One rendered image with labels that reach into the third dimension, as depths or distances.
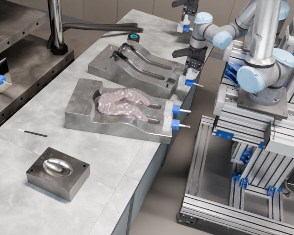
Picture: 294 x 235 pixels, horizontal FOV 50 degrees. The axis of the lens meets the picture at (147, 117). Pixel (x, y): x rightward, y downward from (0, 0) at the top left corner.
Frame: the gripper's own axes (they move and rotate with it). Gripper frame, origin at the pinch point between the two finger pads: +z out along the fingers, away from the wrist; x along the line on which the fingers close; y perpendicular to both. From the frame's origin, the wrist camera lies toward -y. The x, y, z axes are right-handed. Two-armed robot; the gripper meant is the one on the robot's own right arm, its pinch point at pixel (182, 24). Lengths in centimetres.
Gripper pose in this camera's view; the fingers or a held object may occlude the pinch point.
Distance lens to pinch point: 217.1
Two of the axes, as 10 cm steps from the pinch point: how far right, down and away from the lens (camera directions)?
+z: -1.1, 7.1, 7.0
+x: 3.2, -6.4, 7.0
